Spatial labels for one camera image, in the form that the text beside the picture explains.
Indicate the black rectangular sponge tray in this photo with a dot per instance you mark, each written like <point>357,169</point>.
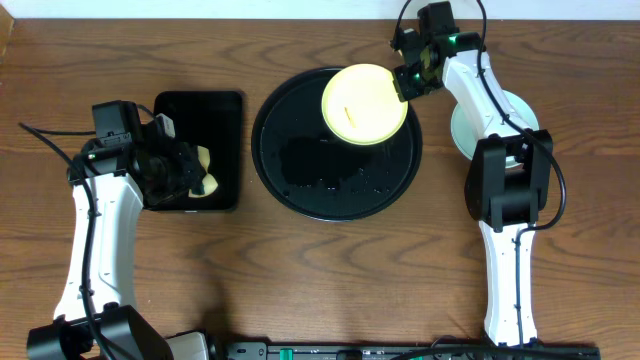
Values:
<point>214,120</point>

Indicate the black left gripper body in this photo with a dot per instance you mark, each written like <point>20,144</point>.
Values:
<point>185,170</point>

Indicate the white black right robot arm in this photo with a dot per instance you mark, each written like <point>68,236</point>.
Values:
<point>508,180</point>

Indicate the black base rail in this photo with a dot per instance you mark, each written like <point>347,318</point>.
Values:
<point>400,351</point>

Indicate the yellow plate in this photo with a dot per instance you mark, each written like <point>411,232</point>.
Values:
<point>360,105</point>

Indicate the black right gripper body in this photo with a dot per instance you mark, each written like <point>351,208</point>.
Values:
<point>412,82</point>

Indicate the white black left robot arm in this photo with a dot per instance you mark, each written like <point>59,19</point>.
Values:
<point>98,306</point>

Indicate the green yellow sponge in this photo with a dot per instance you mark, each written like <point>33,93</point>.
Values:
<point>208,184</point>

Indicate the black round serving tray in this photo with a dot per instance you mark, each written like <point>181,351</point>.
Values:
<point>311,171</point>

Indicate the light blue plate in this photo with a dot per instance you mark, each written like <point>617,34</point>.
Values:
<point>462,130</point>

